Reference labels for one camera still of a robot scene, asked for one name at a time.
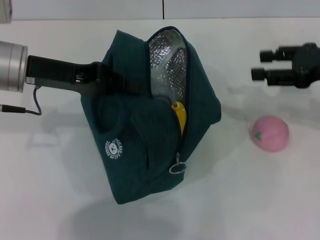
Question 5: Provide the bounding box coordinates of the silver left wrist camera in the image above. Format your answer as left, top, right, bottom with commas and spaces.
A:
0, 0, 13, 25

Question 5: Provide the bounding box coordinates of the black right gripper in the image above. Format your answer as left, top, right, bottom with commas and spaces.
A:
251, 42, 320, 89

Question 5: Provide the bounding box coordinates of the yellow banana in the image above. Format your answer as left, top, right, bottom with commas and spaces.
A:
170, 100, 188, 137

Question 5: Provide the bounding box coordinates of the pink toy peach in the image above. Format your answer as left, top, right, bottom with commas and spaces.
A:
250, 115, 291, 153

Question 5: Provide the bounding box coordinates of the dark teal insulated lunch bag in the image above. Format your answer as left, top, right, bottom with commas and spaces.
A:
79, 24, 223, 205

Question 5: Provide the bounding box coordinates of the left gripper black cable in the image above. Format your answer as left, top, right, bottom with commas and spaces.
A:
0, 86, 43, 116

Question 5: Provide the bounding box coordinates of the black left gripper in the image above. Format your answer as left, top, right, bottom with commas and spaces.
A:
24, 55, 151, 97

